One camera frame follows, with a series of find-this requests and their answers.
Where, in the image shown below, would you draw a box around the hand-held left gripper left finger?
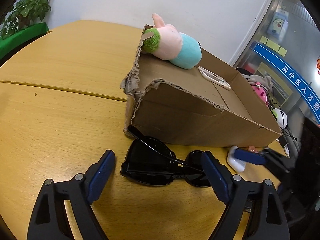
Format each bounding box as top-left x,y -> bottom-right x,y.
27,149 -> 116,240

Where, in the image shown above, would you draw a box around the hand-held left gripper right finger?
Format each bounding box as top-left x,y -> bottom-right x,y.
201,151 -> 290,240

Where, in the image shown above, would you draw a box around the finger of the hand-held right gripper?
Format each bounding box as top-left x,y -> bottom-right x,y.
235,148 -> 290,178

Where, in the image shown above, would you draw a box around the white earbuds case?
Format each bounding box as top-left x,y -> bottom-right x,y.
227,146 -> 246,173

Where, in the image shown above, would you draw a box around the black sunglasses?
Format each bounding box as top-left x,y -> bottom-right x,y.
120,125 -> 215,187

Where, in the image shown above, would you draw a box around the torn cardboard box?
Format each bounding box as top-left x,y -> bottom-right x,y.
120,24 -> 283,147

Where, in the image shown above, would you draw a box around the pink plush toy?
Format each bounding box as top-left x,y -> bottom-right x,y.
251,84 -> 268,104

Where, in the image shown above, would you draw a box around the beige cloth bag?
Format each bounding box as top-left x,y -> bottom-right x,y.
246,74 -> 273,90

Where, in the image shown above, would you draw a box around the black bag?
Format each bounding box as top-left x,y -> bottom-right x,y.
235,67 -> 254,77

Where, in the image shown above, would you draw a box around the blue banner sign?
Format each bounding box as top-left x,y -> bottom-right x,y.
253,42 -> 320,125

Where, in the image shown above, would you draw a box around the cream phone case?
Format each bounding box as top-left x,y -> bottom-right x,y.
198,66 -> 232,90

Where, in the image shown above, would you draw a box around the cartoon poster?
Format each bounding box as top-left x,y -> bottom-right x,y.
266,10 -> 289,38

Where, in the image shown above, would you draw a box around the pink and teal plush pig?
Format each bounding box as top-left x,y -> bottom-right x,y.
142,13 -> 202,69

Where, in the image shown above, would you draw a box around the green planter box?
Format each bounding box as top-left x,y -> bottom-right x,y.
0,22 -> 50,60

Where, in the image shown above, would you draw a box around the green potted plant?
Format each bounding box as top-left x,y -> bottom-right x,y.
0,0 -> 52,39

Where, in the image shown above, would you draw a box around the black cable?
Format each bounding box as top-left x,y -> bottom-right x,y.
269,85 -> 298,142

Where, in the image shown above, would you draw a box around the grey door frame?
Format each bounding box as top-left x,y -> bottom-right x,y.
229,0 -> 283,67

